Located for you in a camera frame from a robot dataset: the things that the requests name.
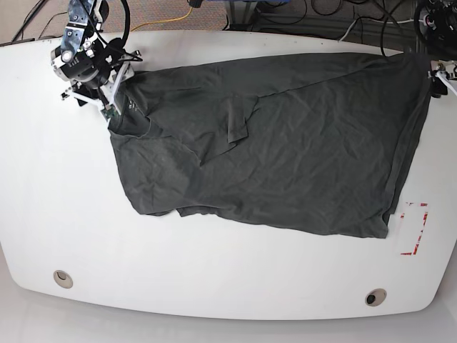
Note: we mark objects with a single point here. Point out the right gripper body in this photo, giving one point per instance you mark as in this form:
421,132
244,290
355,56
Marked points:
88,84

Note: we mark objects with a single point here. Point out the dark grey t-shirt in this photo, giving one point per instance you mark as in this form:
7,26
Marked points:
320,143

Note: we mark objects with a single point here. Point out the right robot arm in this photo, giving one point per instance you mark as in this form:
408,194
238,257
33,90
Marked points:
83,33

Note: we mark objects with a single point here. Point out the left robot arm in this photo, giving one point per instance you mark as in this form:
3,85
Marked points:
434,24

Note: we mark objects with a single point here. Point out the red tape rectangle marking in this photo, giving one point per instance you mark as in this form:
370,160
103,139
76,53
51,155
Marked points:
410,229

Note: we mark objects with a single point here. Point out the left table cable grommet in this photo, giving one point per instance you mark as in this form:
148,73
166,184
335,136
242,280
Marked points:
63,279

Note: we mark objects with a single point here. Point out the table cable grommet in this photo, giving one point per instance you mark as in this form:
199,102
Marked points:
375,297
63,279

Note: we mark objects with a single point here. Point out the right table cable grommet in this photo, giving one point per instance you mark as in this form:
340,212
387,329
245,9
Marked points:
375,297

